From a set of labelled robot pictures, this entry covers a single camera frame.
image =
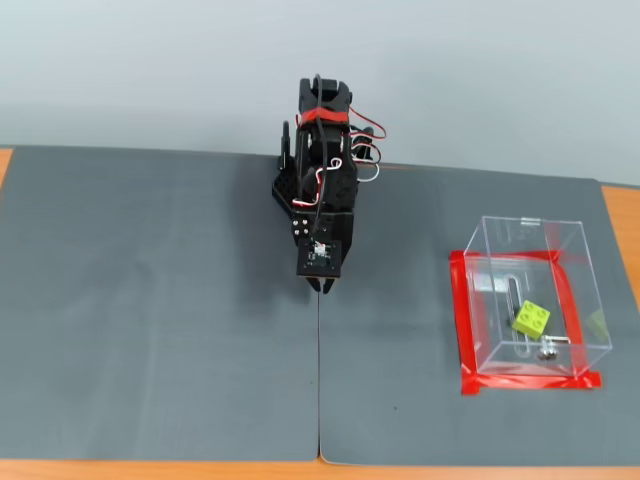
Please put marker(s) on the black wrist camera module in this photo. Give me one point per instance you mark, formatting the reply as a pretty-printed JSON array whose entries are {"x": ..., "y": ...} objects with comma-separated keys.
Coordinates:
[{"x": 320, "y": 257}]

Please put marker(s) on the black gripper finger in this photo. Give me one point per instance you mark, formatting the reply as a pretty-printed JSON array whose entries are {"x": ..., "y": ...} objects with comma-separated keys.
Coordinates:
[
  {"x": 330, "y": 285},
  {"x": 312, "y": 284}
]

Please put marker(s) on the green lego block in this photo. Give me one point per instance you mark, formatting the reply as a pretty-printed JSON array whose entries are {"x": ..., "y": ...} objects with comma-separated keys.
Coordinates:
[{"x": 531, "y": 317}]

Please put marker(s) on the red tape band on arm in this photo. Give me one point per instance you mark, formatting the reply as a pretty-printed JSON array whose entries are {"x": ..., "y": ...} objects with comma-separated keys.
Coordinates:
[{"x": 325, "y": 116}]

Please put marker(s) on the metal latch hardware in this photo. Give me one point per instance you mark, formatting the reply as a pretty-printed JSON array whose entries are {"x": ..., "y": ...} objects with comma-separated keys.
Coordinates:
[{"x": 549, "y": 349}]

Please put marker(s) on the red tape square outline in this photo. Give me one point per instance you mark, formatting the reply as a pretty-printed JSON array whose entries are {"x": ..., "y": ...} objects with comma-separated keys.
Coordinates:
[{"x": 530, "y": 384}]

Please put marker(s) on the black table clamp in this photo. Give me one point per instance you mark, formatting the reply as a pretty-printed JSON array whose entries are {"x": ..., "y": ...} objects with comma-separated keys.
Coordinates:
[{"x": 285, "y": 142}]

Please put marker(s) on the transparent plastic box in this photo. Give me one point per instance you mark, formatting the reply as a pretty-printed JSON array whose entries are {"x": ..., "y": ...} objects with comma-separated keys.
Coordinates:
[{"x": 540, "y": 260}]

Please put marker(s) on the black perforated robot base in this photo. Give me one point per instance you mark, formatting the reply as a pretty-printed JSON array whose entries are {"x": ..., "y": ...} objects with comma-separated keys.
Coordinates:
[{"x": 282, "y": 192}]

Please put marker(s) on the gray table mat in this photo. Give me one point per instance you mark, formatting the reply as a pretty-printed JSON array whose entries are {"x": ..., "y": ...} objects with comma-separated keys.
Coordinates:
[
  {"x": 400, "y": 350},
  {"x": 150, "y": 300}
]

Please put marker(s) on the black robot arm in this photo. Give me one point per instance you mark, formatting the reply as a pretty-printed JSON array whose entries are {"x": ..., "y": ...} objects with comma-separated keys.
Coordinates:
[{"x": 345, "y": 185}]

